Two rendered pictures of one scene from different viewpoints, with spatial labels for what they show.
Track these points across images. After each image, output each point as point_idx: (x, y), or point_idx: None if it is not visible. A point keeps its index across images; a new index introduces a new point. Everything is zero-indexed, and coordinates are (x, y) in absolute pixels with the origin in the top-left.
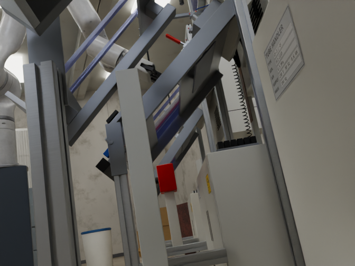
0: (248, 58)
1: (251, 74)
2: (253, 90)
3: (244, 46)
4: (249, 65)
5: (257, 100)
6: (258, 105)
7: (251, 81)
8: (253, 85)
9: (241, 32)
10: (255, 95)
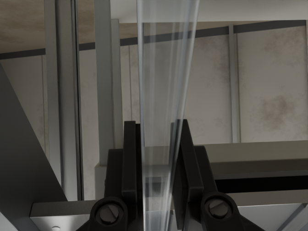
0: (49, 120)
1: (52, 81)
2: (65, 46)
3: (56, 156)
4: (52, 105)
5: (61, 22)
6: (60, 7)
7: (64, 70)
8: (62, 58)
9: (67, 196)
10: (61, 33)
